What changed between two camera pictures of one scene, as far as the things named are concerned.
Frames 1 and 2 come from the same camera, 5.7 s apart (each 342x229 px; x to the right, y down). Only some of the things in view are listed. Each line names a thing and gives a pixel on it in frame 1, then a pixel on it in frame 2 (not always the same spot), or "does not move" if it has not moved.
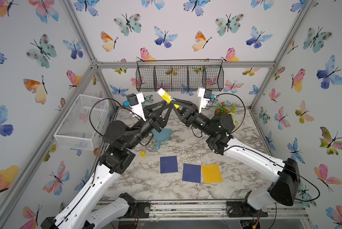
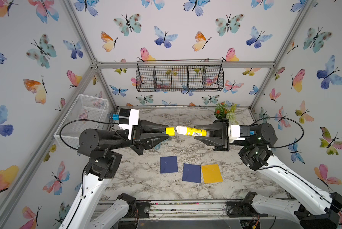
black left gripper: [152, 121] → [139, 140]
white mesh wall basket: [79, 129] does not move
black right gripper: [193, 118] → [221, 141]
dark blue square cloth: [191, 173] does not move
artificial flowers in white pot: [222, 108] does not move
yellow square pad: [211, 173] does not move
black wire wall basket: [179, 75] does not move
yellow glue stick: [167, 98] → [183, 130]
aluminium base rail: [210, 210] does not move
